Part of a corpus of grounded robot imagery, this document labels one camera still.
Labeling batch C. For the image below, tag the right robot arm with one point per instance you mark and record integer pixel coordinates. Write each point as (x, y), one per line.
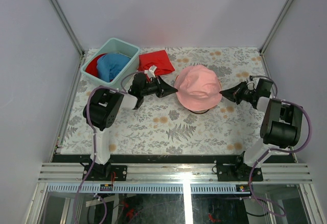
(281, 125)

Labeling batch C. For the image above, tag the red hat in bin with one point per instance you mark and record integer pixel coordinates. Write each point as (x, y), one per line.
(92, 66)

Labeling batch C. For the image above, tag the blue hat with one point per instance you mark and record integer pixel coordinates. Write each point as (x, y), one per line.
(110, 65)

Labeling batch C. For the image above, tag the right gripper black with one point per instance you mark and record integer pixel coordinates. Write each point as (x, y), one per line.
(234, 94)

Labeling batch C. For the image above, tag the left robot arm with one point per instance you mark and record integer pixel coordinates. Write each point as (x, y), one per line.
(104, 103)

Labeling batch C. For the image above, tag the black wire hat stand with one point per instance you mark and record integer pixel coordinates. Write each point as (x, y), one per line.
(200, 111)

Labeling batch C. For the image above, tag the red folded cloth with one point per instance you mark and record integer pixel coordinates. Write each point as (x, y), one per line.
(159, 59)

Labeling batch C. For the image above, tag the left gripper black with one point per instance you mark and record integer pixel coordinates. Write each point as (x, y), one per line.
(162, 88)

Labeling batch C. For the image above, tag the light green plastic bin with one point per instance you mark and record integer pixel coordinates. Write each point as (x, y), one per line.
(114, 46)

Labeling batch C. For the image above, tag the aluminium rail frame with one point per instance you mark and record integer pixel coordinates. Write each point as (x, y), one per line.
(158, 173)

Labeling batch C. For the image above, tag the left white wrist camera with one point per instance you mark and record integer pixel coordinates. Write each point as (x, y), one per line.
(150, 71)

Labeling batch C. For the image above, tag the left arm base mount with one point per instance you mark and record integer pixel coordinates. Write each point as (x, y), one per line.
(108, 172)

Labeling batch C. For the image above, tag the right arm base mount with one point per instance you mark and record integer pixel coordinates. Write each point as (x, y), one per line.
(237, 171)

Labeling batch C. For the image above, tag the pink bucket hat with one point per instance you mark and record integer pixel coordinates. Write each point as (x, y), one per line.
(198, 88)

